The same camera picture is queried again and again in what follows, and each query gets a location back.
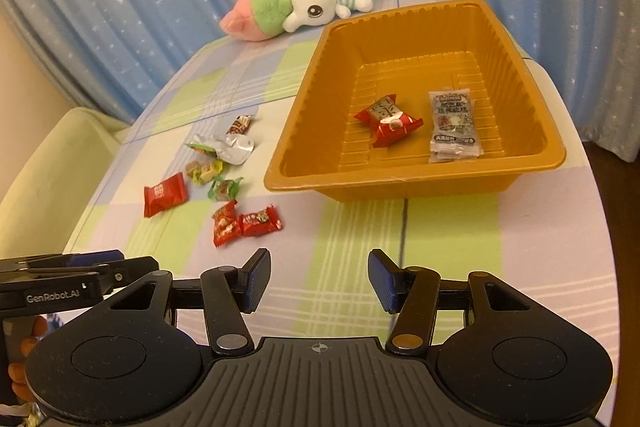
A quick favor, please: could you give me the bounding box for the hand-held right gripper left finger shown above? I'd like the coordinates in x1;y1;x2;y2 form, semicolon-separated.
100;248;273;355

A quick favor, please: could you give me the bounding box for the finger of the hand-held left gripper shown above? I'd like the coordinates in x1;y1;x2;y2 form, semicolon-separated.
82;256;162;297
27;249;126;269

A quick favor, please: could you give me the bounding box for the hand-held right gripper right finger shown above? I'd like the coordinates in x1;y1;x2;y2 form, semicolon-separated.
367;248;543;355

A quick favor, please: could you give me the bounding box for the small red candy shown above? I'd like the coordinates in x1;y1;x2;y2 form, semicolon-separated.
239;204;283;238

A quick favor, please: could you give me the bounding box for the red gold candy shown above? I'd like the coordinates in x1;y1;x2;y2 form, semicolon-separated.
212;200;241;249

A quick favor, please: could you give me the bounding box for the large red snack packet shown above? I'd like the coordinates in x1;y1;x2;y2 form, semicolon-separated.
144;173;189;219

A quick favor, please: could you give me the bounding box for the yellow green candy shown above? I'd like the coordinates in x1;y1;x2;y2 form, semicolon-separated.
200;159;224;184

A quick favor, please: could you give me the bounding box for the white twisted candy wrapper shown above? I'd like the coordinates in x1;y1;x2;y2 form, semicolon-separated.
186;132;256;166

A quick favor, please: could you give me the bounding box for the orange plastic tray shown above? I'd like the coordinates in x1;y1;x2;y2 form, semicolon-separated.
263;0;567;204

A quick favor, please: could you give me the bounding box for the person's left hand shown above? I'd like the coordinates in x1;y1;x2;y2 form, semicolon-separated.
9;314;47;403

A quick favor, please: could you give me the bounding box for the checked pastel tablecloth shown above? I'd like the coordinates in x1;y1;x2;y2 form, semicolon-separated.
65;0;616;343

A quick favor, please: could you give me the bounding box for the cream armchair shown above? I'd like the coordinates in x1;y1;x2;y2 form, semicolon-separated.
0;107;132;258

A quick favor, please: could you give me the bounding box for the shiny red snack packet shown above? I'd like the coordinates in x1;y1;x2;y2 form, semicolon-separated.
371;114;425;149

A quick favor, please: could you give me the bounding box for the brown wrapped candy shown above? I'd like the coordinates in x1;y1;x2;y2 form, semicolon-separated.
225;114;253;136

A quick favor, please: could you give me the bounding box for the grey clear snack packet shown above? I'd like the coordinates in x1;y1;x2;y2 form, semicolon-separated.
427;88;483;164

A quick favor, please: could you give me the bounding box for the red packet with cream print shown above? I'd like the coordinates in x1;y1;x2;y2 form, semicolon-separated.
354;94;403;125

